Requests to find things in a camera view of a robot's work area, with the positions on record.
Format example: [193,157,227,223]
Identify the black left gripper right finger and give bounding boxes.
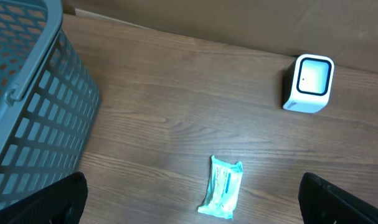
[298,172,378,224]

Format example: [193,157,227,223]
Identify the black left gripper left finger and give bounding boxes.
[0,172,88,224]

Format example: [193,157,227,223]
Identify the teal snack bar wrapper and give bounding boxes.
[197,156,243,219]

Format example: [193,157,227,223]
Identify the white barcode scanner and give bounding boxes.
[282,54,335,113]

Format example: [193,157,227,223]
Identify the grey plastic mesh basket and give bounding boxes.
[0,0,101,210]

